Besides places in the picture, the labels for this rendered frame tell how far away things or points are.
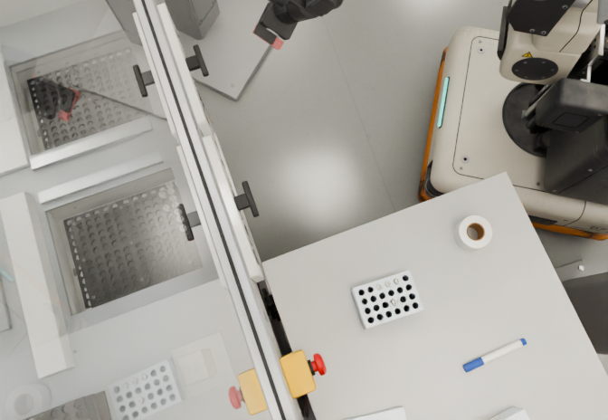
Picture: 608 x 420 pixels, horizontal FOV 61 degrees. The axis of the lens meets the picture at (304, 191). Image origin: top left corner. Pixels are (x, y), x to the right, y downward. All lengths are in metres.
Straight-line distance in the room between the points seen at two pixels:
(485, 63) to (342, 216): 0.72
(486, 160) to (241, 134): 0.90
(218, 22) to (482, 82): 1.05
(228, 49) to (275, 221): 0.71
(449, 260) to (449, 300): 0.09
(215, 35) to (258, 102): 0.32
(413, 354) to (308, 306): 0.23
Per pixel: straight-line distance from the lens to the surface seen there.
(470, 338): 1.16
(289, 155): 1.98
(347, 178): 1.96
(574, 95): 1.39
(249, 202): 1.00
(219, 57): 2.14
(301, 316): 1.11
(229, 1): 2.27
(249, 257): 0.96
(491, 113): 1.84
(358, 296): 1.08
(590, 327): 1.71
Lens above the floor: 1.87
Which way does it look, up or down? 75 degrees down
